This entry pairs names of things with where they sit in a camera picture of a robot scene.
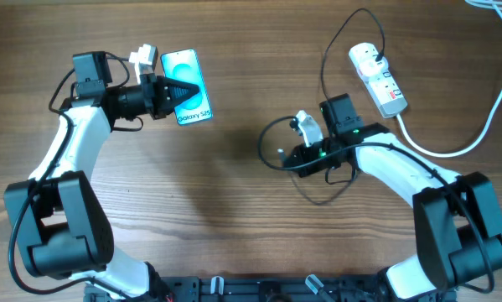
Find right black camera cable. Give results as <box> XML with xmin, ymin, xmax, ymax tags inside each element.
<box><xmin>256</xmin><ymin>115</ymin><xmax>495</xmax><ymax>294</ymax></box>

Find white USB charger plug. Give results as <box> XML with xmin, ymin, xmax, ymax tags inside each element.
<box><xmin>358</xmin><ymin>57</ymin><xmax>389</xmax><ymax>79</ymax></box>

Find black camera cable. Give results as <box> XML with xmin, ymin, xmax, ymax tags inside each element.
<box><xmin>256</xmin><ymin>115</ymin><xmax>495</xmax><ymax>294</ymax></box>
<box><xmin>7</xmin><ymin>52</ymin><xmax>144</xmax><ymax>294</ymax></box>

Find Galaxy S25 smartphone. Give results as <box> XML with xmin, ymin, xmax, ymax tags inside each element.
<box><xmin>159</xmin><ymin>48</ymin><xmax>215</xmax><ymax>127</ymax></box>

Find white power strip cord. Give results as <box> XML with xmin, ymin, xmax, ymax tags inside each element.
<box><xmin>396</xmin><ymin>3</ymin><xmax>502</xmax><ymax>159</ymax></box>

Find left black camera cable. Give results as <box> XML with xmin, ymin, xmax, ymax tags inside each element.
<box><xmin>7</xmin><ymin>52</ymin><xmax>144</xmax><ymax>294</ymax></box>

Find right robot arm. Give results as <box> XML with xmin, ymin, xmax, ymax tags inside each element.
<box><xmin>282</xmin><ymin>95</ymin><xmax>502</xmax><ymax>301</ymax></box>

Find white cables at corner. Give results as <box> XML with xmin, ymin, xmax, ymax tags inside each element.
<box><xmin>463</xmin><ymin>0</ymin><xmax>502</xmax><ymax>13</ymax></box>

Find white power strip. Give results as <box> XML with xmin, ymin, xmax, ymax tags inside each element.
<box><xmin>349</xmin><ymin>43</ymin><xmax>407</xmax><ymax>118</ymax></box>

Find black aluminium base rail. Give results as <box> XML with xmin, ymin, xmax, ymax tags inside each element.
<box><xmin>162</xmin><ymin>274</ymin><xmax>398</xmax><ymax>302</ymax></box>

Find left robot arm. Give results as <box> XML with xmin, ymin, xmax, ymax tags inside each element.
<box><xmin>3</xmin><ymin>45</ymin><xmax>200</xmax><ymax>301</ymax></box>

